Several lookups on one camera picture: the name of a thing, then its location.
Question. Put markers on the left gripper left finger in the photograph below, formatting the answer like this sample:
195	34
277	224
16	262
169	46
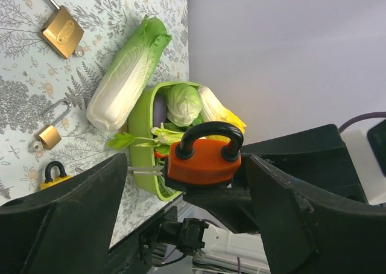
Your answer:
66	228

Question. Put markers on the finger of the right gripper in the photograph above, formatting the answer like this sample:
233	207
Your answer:
230	206
317	156

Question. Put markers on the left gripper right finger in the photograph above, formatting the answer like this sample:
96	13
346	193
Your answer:
305	229

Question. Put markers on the orange padlock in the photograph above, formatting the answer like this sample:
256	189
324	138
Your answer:
206	157

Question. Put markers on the red chili pepper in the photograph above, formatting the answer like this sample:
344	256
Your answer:
159	155

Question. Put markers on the small brass padlock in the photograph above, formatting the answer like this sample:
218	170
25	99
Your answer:
49	136

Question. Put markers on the yellow napa cabbage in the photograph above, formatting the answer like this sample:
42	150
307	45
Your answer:
213	109

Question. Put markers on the celery stalk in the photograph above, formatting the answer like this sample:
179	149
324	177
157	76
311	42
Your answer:
161	140

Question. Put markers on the green vegetable tray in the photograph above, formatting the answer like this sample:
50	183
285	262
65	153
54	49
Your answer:
140	122

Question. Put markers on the round green cabbage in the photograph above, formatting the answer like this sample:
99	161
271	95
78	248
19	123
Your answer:
183	103

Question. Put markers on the purple eggplant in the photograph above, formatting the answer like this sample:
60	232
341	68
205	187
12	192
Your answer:
159	110

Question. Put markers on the floral table mat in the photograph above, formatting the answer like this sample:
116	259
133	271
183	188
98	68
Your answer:
34	77

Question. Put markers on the green napa cabbage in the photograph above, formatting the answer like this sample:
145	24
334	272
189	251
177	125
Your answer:
128	75

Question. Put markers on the large brass padlock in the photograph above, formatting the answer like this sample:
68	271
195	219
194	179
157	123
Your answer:
61	31

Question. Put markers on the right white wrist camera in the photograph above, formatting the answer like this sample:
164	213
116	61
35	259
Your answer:
367	152

